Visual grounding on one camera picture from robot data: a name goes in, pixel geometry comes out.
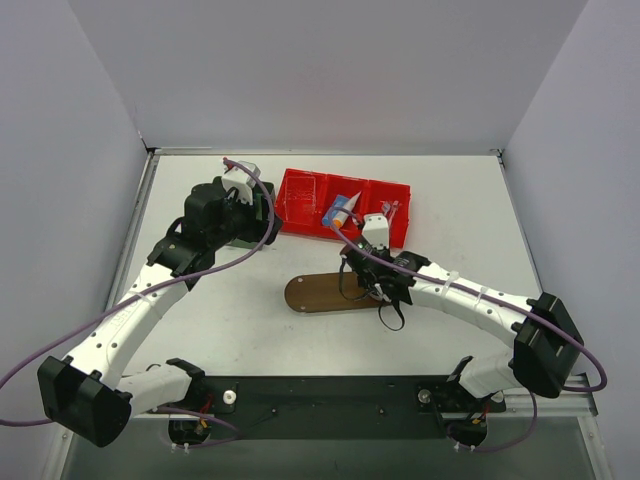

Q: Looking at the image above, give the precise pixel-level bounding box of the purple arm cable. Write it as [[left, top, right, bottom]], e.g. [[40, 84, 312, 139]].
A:
[[329, 212, 610, 454], [0, 157, 281, 449]]

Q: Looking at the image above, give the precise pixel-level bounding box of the green plastic bin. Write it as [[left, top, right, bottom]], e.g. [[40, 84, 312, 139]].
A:
[[231, 182, 274, 249]]

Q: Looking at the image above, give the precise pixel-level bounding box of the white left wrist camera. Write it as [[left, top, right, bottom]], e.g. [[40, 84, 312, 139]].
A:
[[221, 157, 261, 205]]

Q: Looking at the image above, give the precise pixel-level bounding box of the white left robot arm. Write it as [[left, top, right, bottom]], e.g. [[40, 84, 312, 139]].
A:
[[37, 173, 282, 447]]

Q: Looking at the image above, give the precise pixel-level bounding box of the white toothbrush right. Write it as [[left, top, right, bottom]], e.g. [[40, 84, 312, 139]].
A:
[[389, 201, 399, 220]]

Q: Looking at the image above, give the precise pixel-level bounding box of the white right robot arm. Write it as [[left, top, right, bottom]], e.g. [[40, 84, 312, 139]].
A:
[[341, 238, 584, 399]]

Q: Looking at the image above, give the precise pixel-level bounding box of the clear acrylic toothbrush holder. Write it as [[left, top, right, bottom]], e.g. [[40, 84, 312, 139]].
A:
[[280, 170, 318, 225]]

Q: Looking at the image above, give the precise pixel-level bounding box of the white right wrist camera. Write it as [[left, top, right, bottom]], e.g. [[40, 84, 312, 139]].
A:
[[362, 213, 390, 250]]

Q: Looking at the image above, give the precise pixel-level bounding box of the oval wooden tray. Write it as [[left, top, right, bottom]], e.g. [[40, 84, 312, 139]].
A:
[[284, 272, 383, 314]]

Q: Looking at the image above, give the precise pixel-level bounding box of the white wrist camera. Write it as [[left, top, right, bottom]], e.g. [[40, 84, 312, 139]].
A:
[[362, 213, 390, 250], [221, 157, 261, 205]]

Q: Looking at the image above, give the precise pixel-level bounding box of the red compartment tray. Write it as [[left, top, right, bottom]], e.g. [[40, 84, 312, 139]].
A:
[[272, 168, 412, 250]]

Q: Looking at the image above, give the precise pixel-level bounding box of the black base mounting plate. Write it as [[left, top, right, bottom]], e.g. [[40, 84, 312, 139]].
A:
[[166, 375, 506, 446]]

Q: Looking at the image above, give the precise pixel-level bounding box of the blue white toothpaste tube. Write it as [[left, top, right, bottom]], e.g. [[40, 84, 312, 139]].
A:
[[321, 192, 361, 229]]

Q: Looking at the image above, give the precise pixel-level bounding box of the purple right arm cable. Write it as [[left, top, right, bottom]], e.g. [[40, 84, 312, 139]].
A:
[[329, 212, 610, 454]]

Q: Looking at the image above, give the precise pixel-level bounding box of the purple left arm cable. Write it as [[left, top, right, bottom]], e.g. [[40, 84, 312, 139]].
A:
[[0, 157, 281, 449]]

